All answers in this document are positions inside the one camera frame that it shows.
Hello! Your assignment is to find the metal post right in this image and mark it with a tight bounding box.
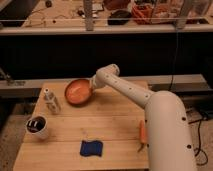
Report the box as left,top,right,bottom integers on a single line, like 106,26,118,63
175,0,194,30

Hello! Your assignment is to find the metal post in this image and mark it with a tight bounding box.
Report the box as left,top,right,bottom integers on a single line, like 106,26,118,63
175,0,194,30
83,0,94,31

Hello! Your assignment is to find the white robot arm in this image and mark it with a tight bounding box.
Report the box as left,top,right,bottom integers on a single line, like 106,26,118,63
90,64,198,171

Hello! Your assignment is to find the white cup with dark inside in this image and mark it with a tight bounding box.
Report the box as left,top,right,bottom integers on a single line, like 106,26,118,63
26,116,49,140

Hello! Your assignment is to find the orange carrot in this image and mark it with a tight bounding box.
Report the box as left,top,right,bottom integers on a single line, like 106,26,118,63
138,120,147,152

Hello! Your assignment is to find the blue sponge cloth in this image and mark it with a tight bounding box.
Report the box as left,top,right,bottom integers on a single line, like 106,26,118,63
80,140,103,157

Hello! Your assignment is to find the metal post left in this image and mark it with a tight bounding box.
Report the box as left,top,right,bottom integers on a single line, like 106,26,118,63
83,0,94,31

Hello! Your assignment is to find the black cable on floor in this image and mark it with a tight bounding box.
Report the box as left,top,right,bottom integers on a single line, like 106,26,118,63
188,116,209,167

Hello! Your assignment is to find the black object on bench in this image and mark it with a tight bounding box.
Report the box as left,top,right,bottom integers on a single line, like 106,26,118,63
107,10,131,25

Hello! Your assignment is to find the clear glass bottle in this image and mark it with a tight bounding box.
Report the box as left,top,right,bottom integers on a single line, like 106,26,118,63
44,88,61,114

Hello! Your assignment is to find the orange ceramic bowl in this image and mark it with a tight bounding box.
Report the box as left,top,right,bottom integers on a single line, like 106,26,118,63
64,79,92,105

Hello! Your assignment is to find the orange object on bench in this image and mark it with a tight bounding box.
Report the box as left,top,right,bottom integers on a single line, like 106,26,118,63
131,4,154,25

